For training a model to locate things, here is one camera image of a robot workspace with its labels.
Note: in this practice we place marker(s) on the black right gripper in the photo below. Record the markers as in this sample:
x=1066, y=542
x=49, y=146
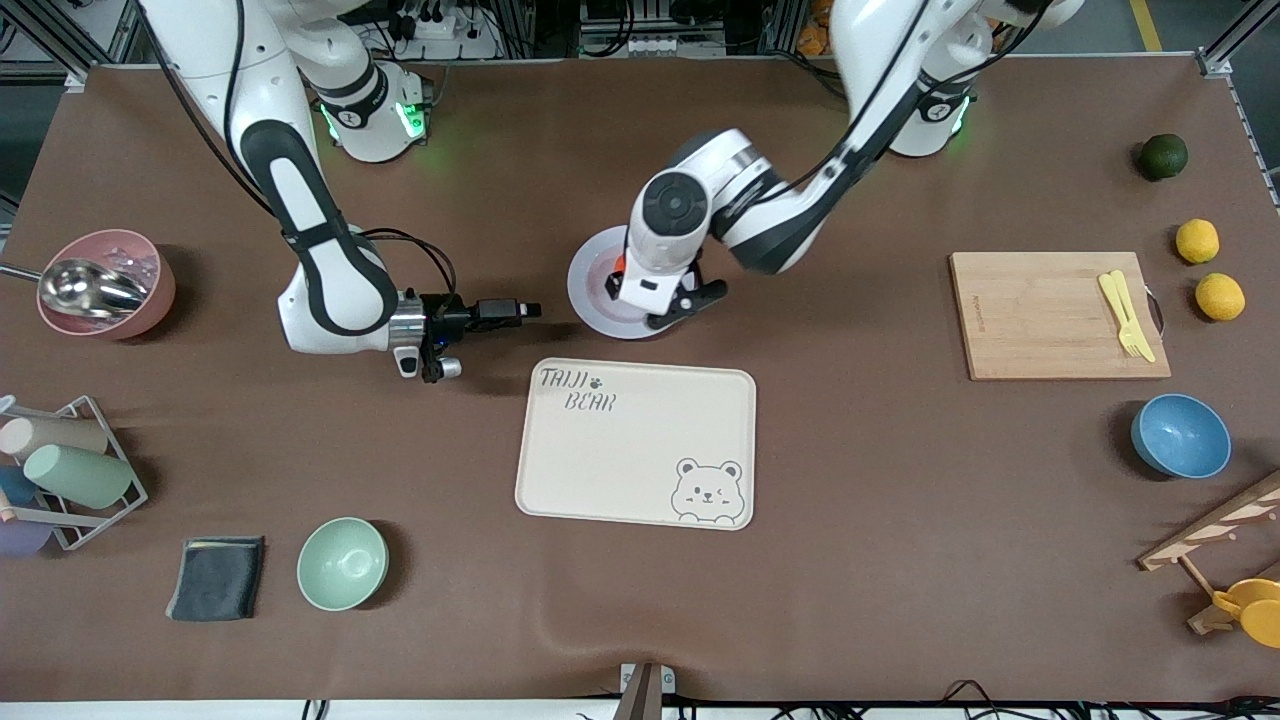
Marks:
x=448, y=314

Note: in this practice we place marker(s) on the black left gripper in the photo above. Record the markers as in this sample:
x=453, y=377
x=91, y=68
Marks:
x=611, y=286

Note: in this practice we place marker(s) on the pale lilac round plate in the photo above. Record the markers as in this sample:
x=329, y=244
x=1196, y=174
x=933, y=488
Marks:
x=590, y=300

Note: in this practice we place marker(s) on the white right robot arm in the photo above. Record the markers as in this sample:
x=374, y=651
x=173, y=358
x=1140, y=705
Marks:
x=340, y=290

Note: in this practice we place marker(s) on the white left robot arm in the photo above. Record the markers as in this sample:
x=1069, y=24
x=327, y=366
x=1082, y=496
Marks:
x=900, y=70

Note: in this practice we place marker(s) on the cream tray with bear print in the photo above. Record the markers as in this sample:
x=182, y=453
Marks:
x=620, y=460

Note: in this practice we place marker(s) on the long white power strip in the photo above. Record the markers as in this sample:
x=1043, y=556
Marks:
x=648, y=45

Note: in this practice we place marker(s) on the pale green bowl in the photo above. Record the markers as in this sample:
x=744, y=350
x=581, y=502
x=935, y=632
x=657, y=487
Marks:
x=342, y=565

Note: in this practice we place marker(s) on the pink bowl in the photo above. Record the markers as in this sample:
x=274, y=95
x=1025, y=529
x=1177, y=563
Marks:
x=155, y=295

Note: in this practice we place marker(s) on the wooden cutting board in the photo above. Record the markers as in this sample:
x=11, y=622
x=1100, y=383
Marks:
x=1040, y=320

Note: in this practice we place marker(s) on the dark grey folded cloth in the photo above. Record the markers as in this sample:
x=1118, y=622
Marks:
x=215, y=580

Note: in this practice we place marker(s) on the metal scoop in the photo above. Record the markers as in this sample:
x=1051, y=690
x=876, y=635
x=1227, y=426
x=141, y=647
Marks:
x=90, y=288

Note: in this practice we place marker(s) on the yellow plastic fork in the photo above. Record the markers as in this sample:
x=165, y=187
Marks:
x=1117, y=305

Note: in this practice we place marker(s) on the yellow plastic knife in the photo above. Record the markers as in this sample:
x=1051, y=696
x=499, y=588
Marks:
x=1138, y=325

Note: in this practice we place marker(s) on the mint green cup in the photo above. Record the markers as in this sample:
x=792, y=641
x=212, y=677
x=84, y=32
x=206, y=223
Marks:
x=80, y=475

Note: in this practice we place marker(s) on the beige cup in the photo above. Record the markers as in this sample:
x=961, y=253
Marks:
x=60, y=435

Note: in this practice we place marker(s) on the dark green round fruit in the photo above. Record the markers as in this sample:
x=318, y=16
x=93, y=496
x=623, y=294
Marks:
x=1162, y=157

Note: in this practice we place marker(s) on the small yellow lemon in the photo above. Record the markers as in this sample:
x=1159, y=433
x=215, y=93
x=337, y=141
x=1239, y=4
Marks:
x=1197, y=241

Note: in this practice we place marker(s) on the blue bowl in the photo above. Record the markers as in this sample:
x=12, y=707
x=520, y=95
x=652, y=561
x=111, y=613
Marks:
x=1182, y=435

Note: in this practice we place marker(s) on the blue cup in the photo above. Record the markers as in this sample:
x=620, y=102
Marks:
x=15, y=485

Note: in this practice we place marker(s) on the large yellow lemon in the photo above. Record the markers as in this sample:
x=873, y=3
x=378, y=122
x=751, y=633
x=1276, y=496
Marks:
x=1220, y=297

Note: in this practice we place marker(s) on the purple cup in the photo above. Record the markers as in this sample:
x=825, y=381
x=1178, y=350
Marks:
x=20, y=538

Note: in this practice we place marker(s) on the wooden peg drying rack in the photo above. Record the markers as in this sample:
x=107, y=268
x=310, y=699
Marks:
x=1210, y=525

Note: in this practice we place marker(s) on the yellow cup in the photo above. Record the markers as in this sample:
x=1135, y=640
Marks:
x=1255, y=612

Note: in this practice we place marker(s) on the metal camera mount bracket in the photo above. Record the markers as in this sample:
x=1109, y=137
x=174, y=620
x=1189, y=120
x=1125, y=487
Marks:
x=645, y=690

